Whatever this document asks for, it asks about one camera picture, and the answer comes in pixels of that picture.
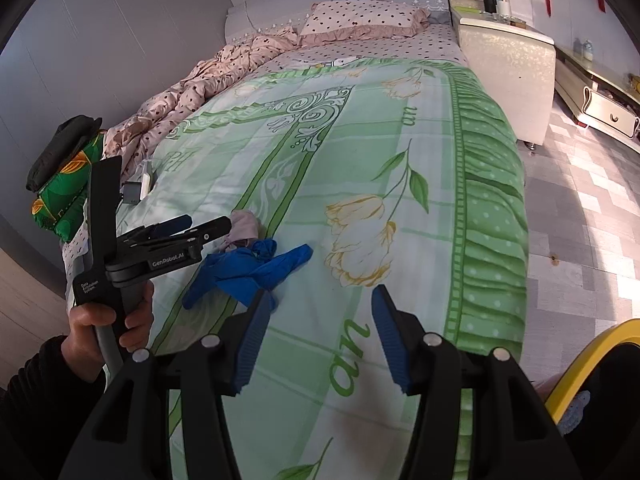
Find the pink tissue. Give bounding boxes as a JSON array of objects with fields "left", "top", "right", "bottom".
[{"left": 217, "top": 210, "right": 258, "bottom": 253}]

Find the white low cabinet with drawer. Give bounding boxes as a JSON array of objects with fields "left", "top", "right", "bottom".
[{"left": 554, "top": 45, "right": 640, "bottom": 153}]

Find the white nightstand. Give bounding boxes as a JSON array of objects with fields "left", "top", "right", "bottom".
[{"left": 450, "top": 7, "right": 557, "bottom": 151}]

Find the white charging cable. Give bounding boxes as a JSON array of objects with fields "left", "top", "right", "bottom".
[{"left": 242, "top": 0, "right": 263, "bottom": 33}]

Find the person's left forearm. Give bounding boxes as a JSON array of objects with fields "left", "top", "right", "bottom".
[{"left": 0, "top": 335, "right": 108, "bottom": 480}]

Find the white dotted bed sheet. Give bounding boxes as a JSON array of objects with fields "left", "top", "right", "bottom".
[{"left": 260, "top": 22, "right": 468, "bottom": 78}]

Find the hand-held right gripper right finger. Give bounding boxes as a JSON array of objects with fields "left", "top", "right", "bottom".
[{"left": 371, "top": 284, "right": 583, "bottom": 480}]

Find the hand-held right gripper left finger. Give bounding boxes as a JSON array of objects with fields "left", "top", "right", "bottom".
[{"left": 57, "top": 287, "right": 273, "bottom": 480}]

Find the person's left hand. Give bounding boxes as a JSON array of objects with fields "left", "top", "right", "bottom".
[{"left": 69, "top": 281, "right": 156, "bottom": 361}]

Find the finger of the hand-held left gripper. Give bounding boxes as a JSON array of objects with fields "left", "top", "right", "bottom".
[
  {"left": 117, "top": 214, "right": 194, "bottom": 250},
  {"left": 125, "top": 216, "right": 234, "bottom": 262}
]

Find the yellow trash bin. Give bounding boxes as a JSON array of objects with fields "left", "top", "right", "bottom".
[{"left": 542, "top": 317, "right": 640, "bottom": 480}]

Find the green floral blanket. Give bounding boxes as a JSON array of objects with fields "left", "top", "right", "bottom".
[{"left": 65, "top": 57, "right": 530, "bottom": 480}]

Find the blue cloth garment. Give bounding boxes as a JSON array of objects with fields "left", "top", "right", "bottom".
[{"left": 181, "top": 238, "right": 313, "bottom": 311}]

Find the pink dotted pillow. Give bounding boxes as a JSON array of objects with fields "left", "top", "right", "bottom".
[{"left": 299, "top": 0, "right": 431, "bottom": 47}]

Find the green printed cushion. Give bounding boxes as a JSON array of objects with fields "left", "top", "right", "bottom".
[{"left": 30, "top": 130, "right": 108, "bottom": 241}]

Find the pink dotted quilt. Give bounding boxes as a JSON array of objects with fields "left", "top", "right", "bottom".
[{"left": 102, "top": 25, "right": 301, "bottom": 156}]

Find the blue foam fruit net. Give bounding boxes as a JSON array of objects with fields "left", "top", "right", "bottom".
[{"left": 556, "top": 391, "right": 592, "bottom": 436}]

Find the black cloth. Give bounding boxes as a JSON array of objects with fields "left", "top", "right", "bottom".
[{"left": 26, "top": 115, "right": 103, "bottom": 191}]

